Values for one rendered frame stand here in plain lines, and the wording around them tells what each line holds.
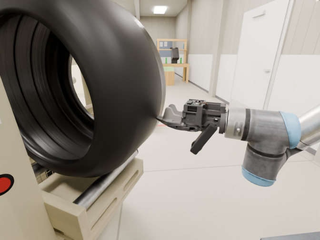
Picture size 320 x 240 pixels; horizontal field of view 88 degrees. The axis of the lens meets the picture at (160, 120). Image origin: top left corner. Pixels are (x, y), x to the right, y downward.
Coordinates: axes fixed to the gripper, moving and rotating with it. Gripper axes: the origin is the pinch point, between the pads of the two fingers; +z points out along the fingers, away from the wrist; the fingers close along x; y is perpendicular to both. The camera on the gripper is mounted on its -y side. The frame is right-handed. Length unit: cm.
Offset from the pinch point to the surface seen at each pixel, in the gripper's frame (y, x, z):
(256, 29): 68, -370, -63
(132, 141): -1.4, 13.8, 2.5
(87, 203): -19.9, 22.0, 14.0
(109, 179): -19.4, 11.9, 14.2
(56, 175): -30, 9, 46
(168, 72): -49, -657, 216
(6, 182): -4.3, 34.0, 21.0
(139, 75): 15.6, 11.0, 0.9
